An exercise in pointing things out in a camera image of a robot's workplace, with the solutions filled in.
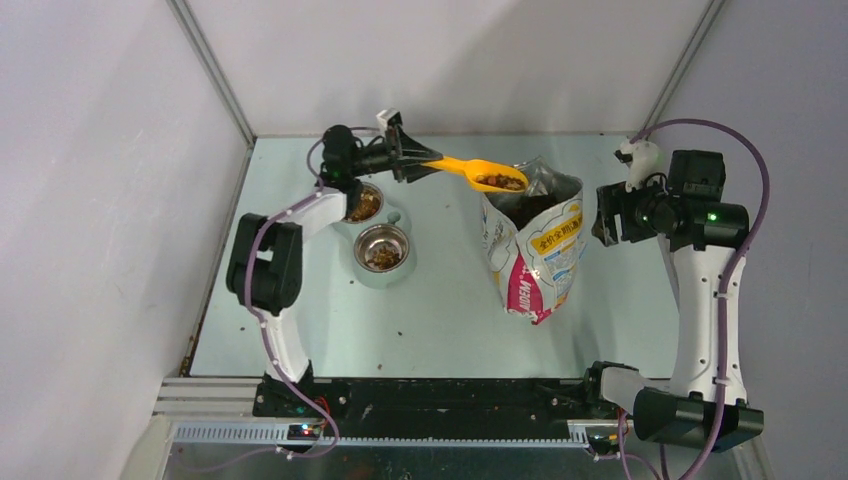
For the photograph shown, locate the kibble in near bowl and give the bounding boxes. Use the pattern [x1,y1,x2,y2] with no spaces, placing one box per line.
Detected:
[365,244,402,271]

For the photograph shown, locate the kibble in bowl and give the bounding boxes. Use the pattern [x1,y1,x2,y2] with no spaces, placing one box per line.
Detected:
[345,187,383,223]
[365,244,402,271]

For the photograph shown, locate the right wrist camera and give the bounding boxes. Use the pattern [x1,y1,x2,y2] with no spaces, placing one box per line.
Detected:
[615,139,663,193]

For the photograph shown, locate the yellow plastic scoop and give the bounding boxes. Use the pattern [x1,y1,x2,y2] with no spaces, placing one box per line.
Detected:
[430,157,529,194]

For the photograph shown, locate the mint double bowl stand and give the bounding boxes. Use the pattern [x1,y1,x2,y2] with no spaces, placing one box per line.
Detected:
[332,182,417,290]

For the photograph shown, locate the far steel bowl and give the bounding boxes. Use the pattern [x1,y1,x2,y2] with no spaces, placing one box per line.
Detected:
[344,182,386,225]

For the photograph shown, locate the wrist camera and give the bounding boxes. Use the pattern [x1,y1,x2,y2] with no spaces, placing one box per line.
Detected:
[376,107,403,136]
[615,139,663,193]

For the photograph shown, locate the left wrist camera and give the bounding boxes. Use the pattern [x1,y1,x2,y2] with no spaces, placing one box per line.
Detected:
[376,107,403,136]

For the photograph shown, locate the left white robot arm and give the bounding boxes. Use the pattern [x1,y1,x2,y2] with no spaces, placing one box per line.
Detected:
[226,122,443,417]

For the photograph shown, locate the brown kibble in bag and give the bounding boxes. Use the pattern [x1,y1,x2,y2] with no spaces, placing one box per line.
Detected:
[501,195,559,230]

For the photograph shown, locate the pet food bag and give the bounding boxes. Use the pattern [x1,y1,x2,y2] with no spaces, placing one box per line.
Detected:
[481,157,586,325]

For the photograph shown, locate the kibble in scoop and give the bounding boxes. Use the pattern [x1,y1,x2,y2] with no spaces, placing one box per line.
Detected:
[475,174,527,192]

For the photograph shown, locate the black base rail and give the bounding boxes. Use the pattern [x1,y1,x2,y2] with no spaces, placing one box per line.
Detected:
[252,376,618,441]

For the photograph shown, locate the steel bowl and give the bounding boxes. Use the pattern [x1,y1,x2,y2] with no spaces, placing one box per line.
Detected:
[344,182,386,225]
[353,223,411,273]

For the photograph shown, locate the near steel bowl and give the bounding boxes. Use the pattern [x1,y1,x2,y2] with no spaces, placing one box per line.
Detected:
[353,223,411,273]

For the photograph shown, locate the kibble in far bowl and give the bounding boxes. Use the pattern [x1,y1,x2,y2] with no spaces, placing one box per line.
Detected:
[345,187,383,223]

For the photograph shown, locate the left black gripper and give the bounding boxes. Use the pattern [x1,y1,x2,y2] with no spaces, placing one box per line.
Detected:
[347,125,442,184]

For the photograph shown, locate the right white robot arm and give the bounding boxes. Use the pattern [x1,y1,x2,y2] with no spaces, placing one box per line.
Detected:
[581,145,764,453]

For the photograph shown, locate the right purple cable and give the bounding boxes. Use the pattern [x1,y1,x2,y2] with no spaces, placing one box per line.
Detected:
[616,117,772,480]

